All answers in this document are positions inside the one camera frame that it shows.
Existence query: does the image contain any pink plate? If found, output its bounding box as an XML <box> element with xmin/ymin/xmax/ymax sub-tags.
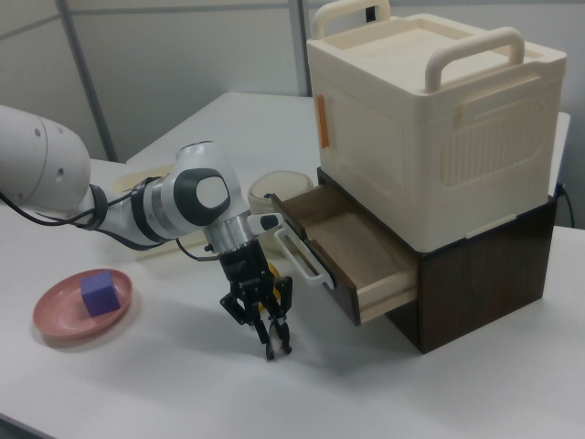
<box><xmin>32</xmin><ymin>268</ymin><xmax>135</xmax><ymax>341</ymax></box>

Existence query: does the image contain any wooden drawer with white handle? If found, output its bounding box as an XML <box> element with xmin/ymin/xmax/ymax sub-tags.
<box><xmin>268</xmin><ymin>184</ymin><xmax>420</xmax><ymax>327</ymax></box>

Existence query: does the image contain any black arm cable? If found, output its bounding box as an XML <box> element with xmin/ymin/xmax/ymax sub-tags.
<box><xmin>0</xmin><ymin>181</ymin><xmax>220</xmax><ymax>265</ymax></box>

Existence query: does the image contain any cream storage box with handles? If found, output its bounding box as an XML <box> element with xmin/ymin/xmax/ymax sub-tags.
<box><xmin>304</xmin><ymin>0</ymin><xmax>569</xmax><ymax>253</ymax></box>

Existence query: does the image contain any purple foam cube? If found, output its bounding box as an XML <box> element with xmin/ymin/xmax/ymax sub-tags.
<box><xmin>80</xmin><ymin>270</ymin><xmax>122</xmax><ymax>318</ymax></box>

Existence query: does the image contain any black and white panda toy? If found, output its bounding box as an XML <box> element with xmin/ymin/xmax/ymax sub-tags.
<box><xmin>267</xmin><ymin>319</ymin><xmax>287</xmax><ymax>358</ymax></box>

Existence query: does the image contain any dark brown drawer cabinet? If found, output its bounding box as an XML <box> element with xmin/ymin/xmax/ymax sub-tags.
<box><xmin>315</xmin><ymin>166</ymin><xmax>559</xmax><ymax>355</ymax></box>

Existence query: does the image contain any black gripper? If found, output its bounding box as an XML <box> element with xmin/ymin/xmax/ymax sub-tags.
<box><xmin>217</xmin><ymin>241</ymin><xmax>294</xmax><ymax>363</ymax></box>

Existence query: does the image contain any small cream lidded trash can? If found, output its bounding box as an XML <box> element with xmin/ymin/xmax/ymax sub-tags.
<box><xmin>247</xmin><ymin>169</ymin><xmax>317</xmax><ymax>253</ymax></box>

